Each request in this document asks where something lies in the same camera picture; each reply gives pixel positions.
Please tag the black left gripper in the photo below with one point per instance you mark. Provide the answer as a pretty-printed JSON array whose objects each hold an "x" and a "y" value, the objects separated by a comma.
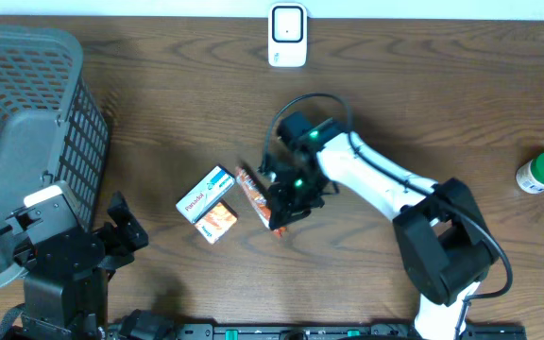
[{"x": 138, "y": 235}]

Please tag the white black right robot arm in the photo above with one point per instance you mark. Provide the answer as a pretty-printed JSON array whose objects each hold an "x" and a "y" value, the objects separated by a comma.
[{"x": 445, "y": 246}]

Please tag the green lid white jar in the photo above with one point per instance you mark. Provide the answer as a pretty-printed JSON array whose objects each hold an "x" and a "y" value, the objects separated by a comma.
[{"x": 530, "y": 176}]

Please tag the orange Top chocolate bar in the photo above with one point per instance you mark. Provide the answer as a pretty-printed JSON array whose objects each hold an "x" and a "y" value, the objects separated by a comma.
[{"x": 255, "y": 196}]

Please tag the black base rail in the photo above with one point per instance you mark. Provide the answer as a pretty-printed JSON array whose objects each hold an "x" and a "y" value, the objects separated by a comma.
[{"x": 145, "y": 325}]

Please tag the white blue Panadol box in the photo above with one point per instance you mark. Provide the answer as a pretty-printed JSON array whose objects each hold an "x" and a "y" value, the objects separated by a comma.
[{"x": 205, "y": 193}]

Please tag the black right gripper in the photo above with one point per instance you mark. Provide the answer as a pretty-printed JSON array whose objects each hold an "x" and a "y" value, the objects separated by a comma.
[{"x": 287, "y": 211}]

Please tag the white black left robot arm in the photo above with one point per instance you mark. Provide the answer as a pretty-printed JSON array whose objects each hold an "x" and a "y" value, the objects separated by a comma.
[{"x": 56, "y": 309}]

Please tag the grey plastic basket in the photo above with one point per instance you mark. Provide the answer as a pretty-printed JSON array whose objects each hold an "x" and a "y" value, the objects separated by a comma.
[{"x": 50, "y": 127}]

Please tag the orange small box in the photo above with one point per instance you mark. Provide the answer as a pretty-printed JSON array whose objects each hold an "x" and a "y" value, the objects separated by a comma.
[{"x": 216, "y": 222}]

